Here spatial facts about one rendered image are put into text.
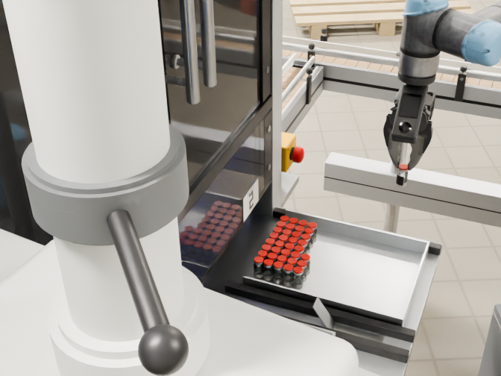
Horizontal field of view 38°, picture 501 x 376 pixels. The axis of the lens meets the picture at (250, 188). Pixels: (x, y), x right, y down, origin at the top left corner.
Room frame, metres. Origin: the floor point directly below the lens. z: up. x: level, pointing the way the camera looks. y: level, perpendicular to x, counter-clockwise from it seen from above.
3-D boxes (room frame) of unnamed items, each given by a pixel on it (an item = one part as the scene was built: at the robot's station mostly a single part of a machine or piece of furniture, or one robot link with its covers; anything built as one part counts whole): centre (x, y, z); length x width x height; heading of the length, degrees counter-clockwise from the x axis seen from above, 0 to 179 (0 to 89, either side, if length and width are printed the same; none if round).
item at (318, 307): (1.02, -0.19, 0.91); 0.14 x 0.03 x 0.06; 66
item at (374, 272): (1.21, -0.19, 0.90); 0.34 x 0.26 x 0.04; 67
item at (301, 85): (1.85, -0.05, 0.92); 0.69 x 0.15 x 0.16; 157
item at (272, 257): (1.26, -0.07, 0.90); 0.18 x 0.02 x 0.05; 157
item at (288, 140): (1.53, -0.07, 0.99); 0.08 x 0.07 x 0.07; 67
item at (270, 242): (1.27, -0.05, 0.90); 0.18 x 0.02 x 0.05; 157
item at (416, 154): (1.26, -0.34, 1.16); 0.06 x 0.03 x 0.09; 157
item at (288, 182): (1.56, -0.04, 0.87); 0.14 x 0.13 x 0.02; 67
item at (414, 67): (1.26, -0.32, 1.35); 0.08 x 0.08 x 0.05
